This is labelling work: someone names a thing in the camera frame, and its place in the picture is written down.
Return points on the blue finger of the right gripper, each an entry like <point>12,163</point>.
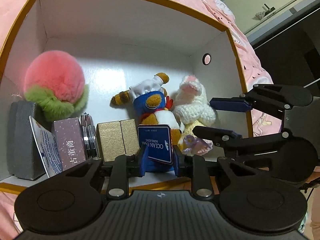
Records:
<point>228,134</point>
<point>230,104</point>

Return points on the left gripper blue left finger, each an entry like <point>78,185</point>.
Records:
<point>142,160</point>

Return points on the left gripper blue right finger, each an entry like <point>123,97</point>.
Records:
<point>178,163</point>

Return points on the sailor red panda plush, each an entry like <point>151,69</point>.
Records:
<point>158,127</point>

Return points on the white crochet bunny doll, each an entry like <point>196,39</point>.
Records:
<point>191,108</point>

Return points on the pink fluffy peach plush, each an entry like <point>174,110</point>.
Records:
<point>56,82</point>

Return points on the gold glitter box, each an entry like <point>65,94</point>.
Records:
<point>117,138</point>

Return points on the round metal compact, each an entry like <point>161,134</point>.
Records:
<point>88,134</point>

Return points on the purple starry card box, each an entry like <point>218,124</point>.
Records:
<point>70,143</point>

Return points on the blue white leaflet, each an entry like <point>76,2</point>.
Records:
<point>47,147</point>

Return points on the orange cardboard box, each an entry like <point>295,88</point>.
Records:
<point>125,55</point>

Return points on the pink cloud-print duvet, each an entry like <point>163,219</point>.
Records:
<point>225,17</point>

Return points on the grey textured case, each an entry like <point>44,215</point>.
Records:
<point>23,158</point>

